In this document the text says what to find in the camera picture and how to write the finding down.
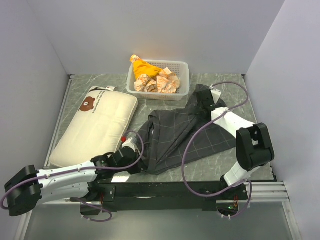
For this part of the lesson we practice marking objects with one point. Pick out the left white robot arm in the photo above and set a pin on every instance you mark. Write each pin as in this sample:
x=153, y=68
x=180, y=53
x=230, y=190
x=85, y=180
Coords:
x=31, y=187

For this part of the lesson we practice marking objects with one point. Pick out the cream bear print pillow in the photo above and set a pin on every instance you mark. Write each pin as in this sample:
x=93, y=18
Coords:
x=97, y=127

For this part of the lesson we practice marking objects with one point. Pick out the aluminium frame rail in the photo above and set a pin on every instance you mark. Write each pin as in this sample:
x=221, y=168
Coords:
x=265, y=188

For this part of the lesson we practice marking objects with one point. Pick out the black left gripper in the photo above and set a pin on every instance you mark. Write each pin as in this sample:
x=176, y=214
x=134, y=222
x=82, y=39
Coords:
x=139, y=169

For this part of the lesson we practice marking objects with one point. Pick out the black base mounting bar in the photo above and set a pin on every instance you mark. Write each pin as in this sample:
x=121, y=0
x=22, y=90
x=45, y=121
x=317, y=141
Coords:
x=138, y=196

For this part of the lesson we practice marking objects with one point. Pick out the orange patterned pillowcase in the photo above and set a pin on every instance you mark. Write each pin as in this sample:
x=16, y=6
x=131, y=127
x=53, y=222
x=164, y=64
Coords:
x=153, y=79

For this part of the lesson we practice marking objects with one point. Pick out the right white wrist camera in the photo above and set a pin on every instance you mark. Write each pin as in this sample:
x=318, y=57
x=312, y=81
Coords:
x=216, y=93

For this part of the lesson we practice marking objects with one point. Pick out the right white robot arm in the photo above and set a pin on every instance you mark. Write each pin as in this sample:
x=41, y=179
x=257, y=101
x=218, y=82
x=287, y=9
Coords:
x=254, y=147

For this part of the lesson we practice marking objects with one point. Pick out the white plastic basket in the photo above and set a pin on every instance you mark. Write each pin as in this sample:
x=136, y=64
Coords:
x=181, y=69

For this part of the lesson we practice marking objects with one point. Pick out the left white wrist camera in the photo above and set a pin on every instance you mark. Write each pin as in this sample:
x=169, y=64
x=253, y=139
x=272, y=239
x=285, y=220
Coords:
x=130, y=143

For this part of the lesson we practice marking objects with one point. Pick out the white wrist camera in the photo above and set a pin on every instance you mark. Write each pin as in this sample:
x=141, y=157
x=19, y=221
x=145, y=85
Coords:
x=216, y=93
x=130, y=143

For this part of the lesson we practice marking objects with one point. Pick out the dark grey checked pillowcase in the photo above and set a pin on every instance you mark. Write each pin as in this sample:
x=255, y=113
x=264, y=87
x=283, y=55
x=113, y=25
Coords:
x=168, y=134

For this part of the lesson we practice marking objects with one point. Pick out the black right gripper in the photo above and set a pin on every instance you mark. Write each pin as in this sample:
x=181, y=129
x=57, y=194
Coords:
x=198, y=106

